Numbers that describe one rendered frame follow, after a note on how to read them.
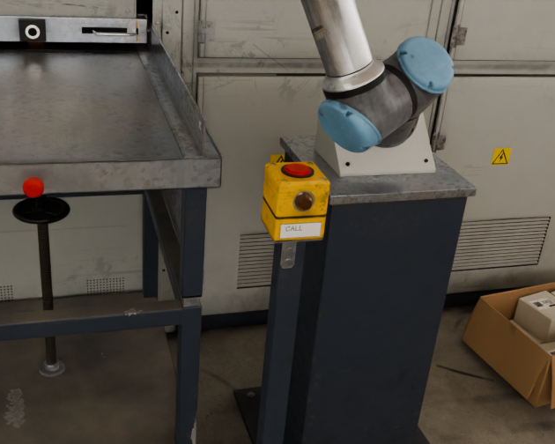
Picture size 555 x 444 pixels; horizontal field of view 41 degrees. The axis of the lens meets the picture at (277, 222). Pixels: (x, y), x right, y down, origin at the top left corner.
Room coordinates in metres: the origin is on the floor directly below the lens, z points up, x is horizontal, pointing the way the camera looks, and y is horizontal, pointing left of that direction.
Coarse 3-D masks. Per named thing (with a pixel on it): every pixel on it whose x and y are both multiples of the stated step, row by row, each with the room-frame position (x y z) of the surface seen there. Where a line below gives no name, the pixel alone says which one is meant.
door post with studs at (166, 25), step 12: (156, 0) 1.82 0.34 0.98; (168, 0) 1.83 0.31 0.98; (180, 0) 1.84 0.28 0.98; (156, 12) 1.82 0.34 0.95; (168, 12) 1.83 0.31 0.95; (180, 12) 1.84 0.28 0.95; (156, 24) 1.81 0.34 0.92; (168, 24) 1.83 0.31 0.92; (180, 24) 1.84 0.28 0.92; (168, 36) 1.83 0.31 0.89; (180, 36) 1.84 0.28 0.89; (168, 48) 1.83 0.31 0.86; (180, 48) 1.84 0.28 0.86; (168, 288) 1.83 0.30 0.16
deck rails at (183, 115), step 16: (160, 48) 1.65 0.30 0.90; (144, 64) 1.70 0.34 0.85; (160, 64) 1.65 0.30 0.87; (160, 80) 1.59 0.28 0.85; (176, 80) 1.44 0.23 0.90; (160, 96) 1.47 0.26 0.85; (176, 96) 1.43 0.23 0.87; (176, 112) 1.38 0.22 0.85; (192, 112) 1.27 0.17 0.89; (176, 128) 1.29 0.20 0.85; (192, 128) 1.26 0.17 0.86; (192, 144) 1.22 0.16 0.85
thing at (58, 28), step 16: (0, 16) 1.73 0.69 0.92; (16, 16) 1.75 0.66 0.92; (32, 16) 1.76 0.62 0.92; (48, 16) 1.77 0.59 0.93; (64, 16) 1.79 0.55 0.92; (144, 16) 1.88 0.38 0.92; (0, 32) 1.73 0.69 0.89; (16, 32) 1.74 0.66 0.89; (48, 32) 1.77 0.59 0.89; (64, 32) 1.78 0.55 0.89; (80, 32) 1.79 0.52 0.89; (112, 32) 1.82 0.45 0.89; (144, 32) 1.84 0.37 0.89
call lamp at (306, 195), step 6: (300, 192) 0.98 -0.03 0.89; (306, 192) 0.98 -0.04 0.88; (294, 198) 0.98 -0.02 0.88; (300, 198) 0.97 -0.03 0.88; (306, 198) 0.97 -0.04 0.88; (312, 198) 0.98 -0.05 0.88; (294, 204) 0.98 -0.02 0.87; (300, 204) 0.97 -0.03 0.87; (306, 204) 0.97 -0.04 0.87; (312, 204) 0.98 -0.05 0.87; (300, 210) 0.98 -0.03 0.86; (306, 210) 0.97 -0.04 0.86
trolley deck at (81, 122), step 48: (0, 96) 1.39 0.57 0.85; (48, 96) 1.42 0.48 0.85; (96, 96) 1.45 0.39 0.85; (144, 96) 1.48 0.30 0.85; (0, 144) 1.15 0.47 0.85; (48, 144) 1.17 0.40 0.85; (96, 144) 1.19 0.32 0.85; (144, 144) 1.21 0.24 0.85; (0, 192) 1.07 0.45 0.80; (48, 192) 1.09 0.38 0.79
